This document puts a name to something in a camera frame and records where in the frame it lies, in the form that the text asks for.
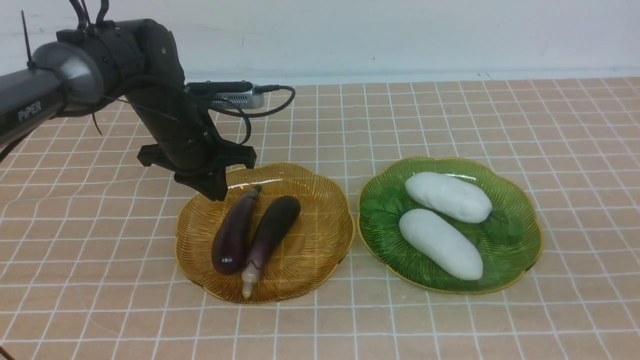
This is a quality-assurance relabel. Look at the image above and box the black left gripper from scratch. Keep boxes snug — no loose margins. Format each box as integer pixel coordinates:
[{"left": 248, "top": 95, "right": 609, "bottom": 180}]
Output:
[{"left": 137, "top": 132, "right": 257, "bottom": 202}]

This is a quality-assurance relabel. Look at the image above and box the purple eggplant green stem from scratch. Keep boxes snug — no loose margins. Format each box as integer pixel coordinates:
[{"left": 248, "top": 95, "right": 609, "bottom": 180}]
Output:
[{"left": 211, "top": 184, "right": 262, "bottom": 275}]

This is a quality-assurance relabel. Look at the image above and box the purple eggplant pale tip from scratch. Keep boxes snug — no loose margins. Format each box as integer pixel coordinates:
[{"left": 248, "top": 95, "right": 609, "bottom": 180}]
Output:
[{"left": 241, "top": 195, "right": 301, "bottom": 299}]

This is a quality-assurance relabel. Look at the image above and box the white radish front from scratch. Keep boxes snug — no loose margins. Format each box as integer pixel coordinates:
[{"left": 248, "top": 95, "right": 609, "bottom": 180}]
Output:
[{"left": 398, "top": 208, "right": 483, "bottom": 281}]

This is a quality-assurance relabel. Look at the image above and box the white radish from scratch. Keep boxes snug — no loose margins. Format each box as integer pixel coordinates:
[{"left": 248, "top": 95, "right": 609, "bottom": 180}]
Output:
[
  {"left": 398, "top": 208, "right": 483, "bottom": 281},
  {"left": 404, "top": 172, "right": 494, "bottom": 224}
]

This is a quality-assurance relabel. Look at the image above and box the white radish back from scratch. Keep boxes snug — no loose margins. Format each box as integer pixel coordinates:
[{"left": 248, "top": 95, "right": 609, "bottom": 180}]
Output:
[{"left": 404, "top": 172, "right": 494, "bottom": 224}]

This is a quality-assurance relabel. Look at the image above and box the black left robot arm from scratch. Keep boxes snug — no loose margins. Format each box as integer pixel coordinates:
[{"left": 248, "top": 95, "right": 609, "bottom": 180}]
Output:
[{"left": 0, "top": 19, "right": 257, "bottom": 201}]

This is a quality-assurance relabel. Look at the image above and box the checked beige tablecloth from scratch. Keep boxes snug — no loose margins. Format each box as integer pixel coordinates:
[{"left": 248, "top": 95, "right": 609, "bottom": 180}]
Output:
[{"left": 0, "top": 77, "right": 640, "bottom": 360}]

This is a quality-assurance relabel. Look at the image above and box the amber glass plate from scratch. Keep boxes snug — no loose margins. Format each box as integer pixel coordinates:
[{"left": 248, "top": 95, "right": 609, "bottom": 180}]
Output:
[{"left": 174, "top": 162, "right": 355, "bottom": 306}]

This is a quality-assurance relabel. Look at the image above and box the green glass plate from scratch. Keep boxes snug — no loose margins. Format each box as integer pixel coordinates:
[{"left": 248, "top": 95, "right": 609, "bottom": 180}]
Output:
[{"left": 358, "top": 156, "right": 544, "bottom": 296}]

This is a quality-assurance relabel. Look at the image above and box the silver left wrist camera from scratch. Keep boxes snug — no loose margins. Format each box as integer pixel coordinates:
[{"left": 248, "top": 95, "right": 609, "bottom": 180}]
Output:
[{"left": 185, "top": 80, "right": 265, "bottom": 110}]

